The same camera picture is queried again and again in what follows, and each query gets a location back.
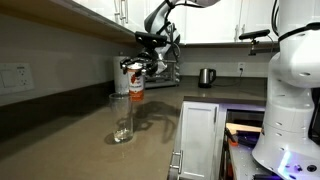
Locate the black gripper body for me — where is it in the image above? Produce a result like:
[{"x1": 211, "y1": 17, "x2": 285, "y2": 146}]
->
[{"x1": 143, "y1": 45, "x2": 168, "y2": 76}]

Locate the tall clear glass cup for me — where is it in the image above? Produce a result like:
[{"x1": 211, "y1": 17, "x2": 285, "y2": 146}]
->
[{"x1": 108, "y1": 93, "x2": 135, "y2": 144}]

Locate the white paper towel roll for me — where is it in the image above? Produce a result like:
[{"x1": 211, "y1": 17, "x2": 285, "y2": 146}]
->
[{"x1": 113, "y1": 55, "x2": 132, "y2": 95}]

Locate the silver toaster oven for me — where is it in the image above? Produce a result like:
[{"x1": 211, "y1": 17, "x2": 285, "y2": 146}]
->
[{"x1": 144, "y1": 59, "x2": 182, "y2": 89}]

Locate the steel electric kettle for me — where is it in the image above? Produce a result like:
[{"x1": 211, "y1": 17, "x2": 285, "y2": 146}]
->
[{"x1": 198, "y1": 67, "x2": 217, "y2": 89}]

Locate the black and orange clamp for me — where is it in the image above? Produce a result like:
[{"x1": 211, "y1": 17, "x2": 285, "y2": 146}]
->
[{"x1": 224, "y1": 128, "x2": 240, "y2": 148}]

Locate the wooden board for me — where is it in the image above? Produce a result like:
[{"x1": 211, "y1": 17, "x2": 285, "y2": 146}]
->
[{"x1": 225, "y1": 122, "x2": 263, "y2": 135}]

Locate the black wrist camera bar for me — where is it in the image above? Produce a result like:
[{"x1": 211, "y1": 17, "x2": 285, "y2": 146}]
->
[{"x1": 134, "y1": 31, "x2": 168, "y2": 47}]

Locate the black kettle cord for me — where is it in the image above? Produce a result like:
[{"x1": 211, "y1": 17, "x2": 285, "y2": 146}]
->
[{"x1": 213, "y1": 69, "x2": 244, "y2": 88}]

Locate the silver corner cabinet handle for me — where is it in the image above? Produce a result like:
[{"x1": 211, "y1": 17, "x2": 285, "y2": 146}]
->
[{"x1": 169, "y1": 150, "x2": 184, "y2": 175}]

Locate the black camera on stand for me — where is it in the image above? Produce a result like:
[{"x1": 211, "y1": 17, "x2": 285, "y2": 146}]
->
[{"x1": 238, "y1": 28, "x2": 280, "y2": 57}]

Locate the white wall outlet plate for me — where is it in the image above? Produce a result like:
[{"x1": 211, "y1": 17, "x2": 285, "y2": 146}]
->
[{"x1": 0, "y1": 63, "x2": 35, "y2": 96}]

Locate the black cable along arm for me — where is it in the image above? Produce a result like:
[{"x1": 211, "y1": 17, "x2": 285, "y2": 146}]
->
[{"x1": 271, "y1": 0, "x2": 320, "y2": 43}]

